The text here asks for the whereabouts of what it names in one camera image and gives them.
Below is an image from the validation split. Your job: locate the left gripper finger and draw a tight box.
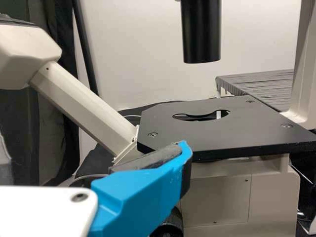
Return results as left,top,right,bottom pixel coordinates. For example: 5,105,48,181
89,140,194,237

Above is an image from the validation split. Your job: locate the cream microscope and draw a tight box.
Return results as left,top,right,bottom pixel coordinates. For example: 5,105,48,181
0,0,316,237

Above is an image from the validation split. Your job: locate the black platform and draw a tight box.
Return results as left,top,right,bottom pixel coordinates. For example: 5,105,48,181
215,69,296,113

